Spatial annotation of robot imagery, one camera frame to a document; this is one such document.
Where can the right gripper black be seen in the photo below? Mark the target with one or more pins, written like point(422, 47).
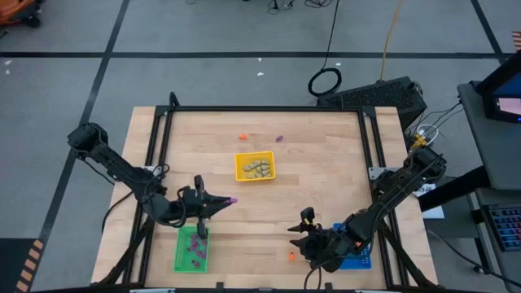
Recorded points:
point(323, 246)

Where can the green plastic basket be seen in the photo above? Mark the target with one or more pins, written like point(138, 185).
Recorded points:
point(183, 256)

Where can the yellow power plug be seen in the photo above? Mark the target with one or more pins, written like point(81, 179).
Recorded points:
point(419, 141)

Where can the grey desk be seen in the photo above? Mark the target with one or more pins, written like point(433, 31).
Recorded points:
point(492, 163)

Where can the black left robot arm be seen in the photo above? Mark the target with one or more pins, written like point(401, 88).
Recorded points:
point(122, 171)

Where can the blue plastic basket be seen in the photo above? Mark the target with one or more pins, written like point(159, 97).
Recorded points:
point(362, 262)

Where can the yellow plastic basket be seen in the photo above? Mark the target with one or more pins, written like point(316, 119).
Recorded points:
point(241, 158)

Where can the backlit keyboard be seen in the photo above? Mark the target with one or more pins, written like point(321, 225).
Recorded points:
point(506, 228)

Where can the orange machine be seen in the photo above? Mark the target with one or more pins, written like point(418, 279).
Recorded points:
point(16, 8)

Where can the red white striped object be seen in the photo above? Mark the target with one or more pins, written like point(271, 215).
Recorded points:
point(517, 40)

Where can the white paper sheet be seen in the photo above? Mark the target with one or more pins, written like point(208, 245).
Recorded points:
point(433, 211)

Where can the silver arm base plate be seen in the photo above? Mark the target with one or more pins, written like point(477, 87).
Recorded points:
point(376, 171)

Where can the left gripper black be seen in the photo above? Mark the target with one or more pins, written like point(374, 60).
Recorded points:
point(191, 205)

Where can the black monitor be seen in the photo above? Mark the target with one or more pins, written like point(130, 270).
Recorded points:
point(488, 110)

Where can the black computer case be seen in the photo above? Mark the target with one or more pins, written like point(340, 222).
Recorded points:
point(366, 97)

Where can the black mat orange stripes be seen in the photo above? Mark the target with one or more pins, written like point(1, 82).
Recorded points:
point(12, 264)

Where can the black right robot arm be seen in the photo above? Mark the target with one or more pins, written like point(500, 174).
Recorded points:
point(390, 191)

